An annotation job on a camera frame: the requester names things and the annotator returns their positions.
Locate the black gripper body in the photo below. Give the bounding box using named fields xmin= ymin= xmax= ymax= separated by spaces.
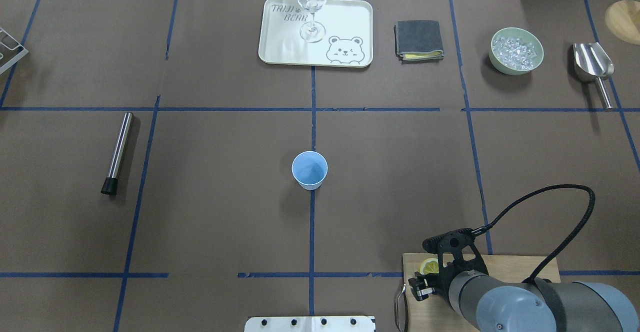
xmin=407 ymin=228 xmax=489 ymax=302

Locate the yellow lemon half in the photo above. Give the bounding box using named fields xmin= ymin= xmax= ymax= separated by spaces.
xmin=418 ymin=257 xmax=440 ymax=275

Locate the steel muddler black tip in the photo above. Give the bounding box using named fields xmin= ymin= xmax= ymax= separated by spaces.
xmin=100 ymin=112 xmax=134 ymax=196

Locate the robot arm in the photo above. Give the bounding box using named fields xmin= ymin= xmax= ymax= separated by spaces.
xmin=407 ymin=227 xmax=639 ymax=331

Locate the light blue paper cup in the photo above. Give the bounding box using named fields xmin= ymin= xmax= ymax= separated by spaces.
xmin=291 ymin=150 xmax=329 ymax=191

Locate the wooden cutting board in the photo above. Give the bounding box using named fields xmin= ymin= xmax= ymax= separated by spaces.
xmin=394 ymin=253 xmax=543 ymax=331

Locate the green bowl of ice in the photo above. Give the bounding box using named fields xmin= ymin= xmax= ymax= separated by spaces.
xmin=488 ymin=27 xmax=545 ymax=76

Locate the grey folded cloth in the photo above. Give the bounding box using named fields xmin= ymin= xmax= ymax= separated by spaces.
xmin=394 ymin=20 xmax=444 ymax=62

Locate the steel ice scoop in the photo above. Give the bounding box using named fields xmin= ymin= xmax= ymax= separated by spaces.
xmin=573 ymin=42 xmax=615 ymax=112

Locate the cream bear serving tray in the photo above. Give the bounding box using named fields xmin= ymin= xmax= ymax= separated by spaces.
xmin=258 ymin=0 xmax=374 ymax=68

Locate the round wooden stand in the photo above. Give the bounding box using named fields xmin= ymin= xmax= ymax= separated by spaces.
xmin=605 ymin=0 xmax=640 ymax=46

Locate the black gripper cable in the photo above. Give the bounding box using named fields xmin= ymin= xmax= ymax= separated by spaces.
xmin=472 ymin=184 xmax=597 ymax=282

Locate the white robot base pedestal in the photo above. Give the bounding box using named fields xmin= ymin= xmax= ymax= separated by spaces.
xmin=244 ymin=315 xmax=377 ymax=331

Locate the white wire cup rack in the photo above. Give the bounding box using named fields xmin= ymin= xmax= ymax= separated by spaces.
xmin=0 ymin=28 xmax=29 ymax=74

